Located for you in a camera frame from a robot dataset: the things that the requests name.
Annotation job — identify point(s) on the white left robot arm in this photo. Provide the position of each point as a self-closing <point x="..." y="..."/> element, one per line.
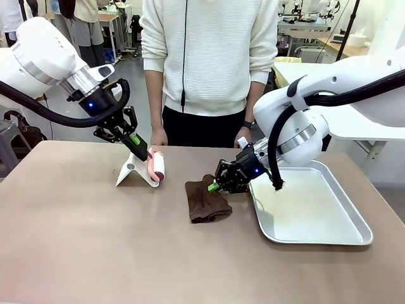
<point x="38" y="47"/>

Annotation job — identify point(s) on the bystander in white coat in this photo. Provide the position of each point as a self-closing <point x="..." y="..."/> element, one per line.
<point x="9" y="19"/>

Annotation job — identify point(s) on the person's right hand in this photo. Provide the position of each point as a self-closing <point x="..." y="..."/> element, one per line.
<point x="158" y="136"/>

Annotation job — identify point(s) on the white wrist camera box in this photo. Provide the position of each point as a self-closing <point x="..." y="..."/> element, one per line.
<point x="243" y="142"/>

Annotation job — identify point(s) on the person's left forearm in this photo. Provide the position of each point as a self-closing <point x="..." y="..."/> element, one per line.
<point x="257" y="98"/>

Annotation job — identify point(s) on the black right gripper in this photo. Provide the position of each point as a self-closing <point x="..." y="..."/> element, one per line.
<point x="250" y="168"/>

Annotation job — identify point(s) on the yellow sheet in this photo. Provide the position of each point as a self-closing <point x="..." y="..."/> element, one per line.
<point x="286" y="73"/>

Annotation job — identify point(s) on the brown terry cloth towel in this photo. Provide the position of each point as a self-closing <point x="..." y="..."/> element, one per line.
<point x="205" y="206"/>

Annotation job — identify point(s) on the wooden workbench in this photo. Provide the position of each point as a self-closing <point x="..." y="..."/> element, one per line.
<point x="338" y="47"/>

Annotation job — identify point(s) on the bystander beige top grey trousers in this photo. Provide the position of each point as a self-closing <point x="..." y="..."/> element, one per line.
<point x="85" y="31"/>

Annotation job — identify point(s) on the silver metal tray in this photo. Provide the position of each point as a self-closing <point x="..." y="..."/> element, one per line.
<point x="310" y="209"/>

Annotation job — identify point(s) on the pink lint roller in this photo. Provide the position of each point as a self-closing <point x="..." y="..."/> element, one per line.
<point x="158" y="168"/>

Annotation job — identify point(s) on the person's left hand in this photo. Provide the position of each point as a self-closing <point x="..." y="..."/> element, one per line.
<point x="248" y="134"/>

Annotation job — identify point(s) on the person's right forearm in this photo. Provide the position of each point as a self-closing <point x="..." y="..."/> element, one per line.
<point x="155" y="98"/>

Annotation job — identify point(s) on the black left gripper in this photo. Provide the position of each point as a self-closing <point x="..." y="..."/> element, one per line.
<point x="101" y="107"/>

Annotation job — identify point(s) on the wooden background desk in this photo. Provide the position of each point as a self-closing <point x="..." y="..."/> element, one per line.
<point x="114" y="25"/>

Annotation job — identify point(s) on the black wristwatch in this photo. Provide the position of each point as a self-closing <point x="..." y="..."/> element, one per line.
<point x="249" y="124"/>

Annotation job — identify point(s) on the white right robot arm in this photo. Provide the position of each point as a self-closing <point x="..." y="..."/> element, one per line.
<point x="348" y="73"/>

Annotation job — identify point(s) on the black tripod pole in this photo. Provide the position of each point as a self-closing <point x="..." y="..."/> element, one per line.
<point x="348" y="28"/>

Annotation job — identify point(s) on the person torso white sweater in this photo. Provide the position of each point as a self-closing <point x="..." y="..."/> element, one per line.
<point x="209" y="50"/>

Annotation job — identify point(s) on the white tissue roll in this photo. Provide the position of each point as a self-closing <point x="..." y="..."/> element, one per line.
<point x="357" y="40"/>

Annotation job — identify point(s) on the white lint roller stand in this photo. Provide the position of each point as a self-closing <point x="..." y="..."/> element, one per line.
<point x="131" y="171"/>

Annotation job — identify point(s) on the person's black trousers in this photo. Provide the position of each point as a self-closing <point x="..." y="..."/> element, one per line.
<point x="202" y="130"/>

